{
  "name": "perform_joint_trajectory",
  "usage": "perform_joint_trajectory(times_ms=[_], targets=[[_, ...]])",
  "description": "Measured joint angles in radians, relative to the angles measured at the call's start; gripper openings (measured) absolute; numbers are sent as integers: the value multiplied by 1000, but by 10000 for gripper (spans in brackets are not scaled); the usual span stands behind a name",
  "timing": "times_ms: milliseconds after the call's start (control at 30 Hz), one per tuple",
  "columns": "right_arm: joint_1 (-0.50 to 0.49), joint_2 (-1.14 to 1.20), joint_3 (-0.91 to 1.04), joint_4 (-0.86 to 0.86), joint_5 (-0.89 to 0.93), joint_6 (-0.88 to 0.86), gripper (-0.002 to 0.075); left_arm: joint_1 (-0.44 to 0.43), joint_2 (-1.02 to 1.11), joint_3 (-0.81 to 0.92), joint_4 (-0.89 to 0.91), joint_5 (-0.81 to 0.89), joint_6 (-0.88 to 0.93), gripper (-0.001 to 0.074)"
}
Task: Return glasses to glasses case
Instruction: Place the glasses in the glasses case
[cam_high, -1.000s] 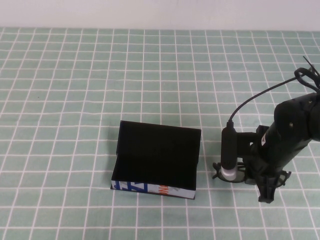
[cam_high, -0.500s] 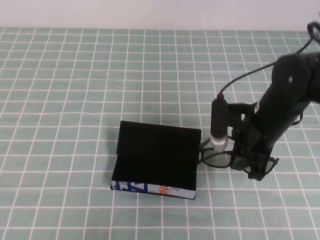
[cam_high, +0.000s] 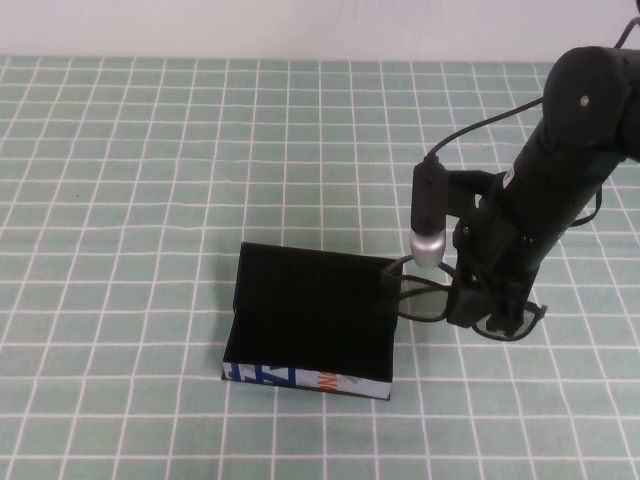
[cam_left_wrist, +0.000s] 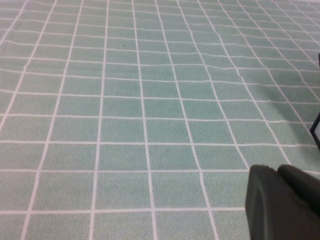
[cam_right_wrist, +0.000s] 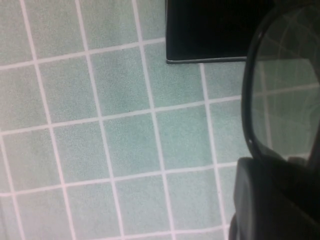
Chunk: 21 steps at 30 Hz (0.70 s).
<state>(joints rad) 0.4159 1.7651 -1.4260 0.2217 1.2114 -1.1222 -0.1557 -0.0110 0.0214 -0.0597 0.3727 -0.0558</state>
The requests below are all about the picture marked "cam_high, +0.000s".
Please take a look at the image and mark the green white grid tablecloth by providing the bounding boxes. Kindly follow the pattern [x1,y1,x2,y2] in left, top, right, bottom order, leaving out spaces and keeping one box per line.
[0,53,640,480]

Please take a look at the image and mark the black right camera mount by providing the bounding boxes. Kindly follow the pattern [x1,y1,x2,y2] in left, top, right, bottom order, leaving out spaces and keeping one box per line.
[443,168,504,221]

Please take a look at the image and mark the black printed glasses case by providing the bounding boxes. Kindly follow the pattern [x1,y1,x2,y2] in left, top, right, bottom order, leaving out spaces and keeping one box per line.
[219,240,404,402]

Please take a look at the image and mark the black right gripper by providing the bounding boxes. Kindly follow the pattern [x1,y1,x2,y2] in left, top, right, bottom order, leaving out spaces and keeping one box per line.
[447,159,619,341]

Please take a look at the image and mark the black looped gripper cable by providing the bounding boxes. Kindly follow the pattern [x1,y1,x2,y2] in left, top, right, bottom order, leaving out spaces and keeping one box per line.
[573,185,605,227]

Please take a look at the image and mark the black frame glasses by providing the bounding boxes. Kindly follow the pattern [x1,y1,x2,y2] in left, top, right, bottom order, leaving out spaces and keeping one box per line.
[380,253,549,342]

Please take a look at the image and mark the black right camera cable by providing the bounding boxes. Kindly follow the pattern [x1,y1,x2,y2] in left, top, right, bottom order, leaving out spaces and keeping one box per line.
[428,17,640,161]

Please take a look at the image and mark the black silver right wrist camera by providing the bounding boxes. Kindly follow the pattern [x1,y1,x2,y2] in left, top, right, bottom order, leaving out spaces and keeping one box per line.
[409,156,449,271]

